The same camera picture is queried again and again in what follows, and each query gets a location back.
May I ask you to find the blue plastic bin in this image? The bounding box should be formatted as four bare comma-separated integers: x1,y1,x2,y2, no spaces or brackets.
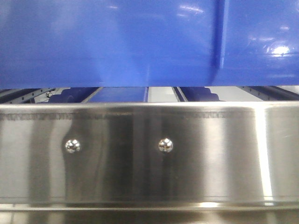
0,0,299,89

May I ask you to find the blue conveyor belt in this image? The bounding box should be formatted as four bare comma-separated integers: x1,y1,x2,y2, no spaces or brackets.
41,87,220,103

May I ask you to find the right round-head steel bolt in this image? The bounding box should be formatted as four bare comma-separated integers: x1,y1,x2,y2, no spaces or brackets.
158,138,174,153

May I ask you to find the round-head steel bolt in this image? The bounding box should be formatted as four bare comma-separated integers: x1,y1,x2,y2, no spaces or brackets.
158,138,174,153
64,139,81,154

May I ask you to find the left round-head steel bolt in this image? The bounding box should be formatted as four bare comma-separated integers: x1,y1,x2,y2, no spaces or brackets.
64,139,81,154

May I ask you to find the stainless steel conveyor side rail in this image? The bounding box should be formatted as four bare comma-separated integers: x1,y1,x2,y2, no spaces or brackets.
0,102,299,224

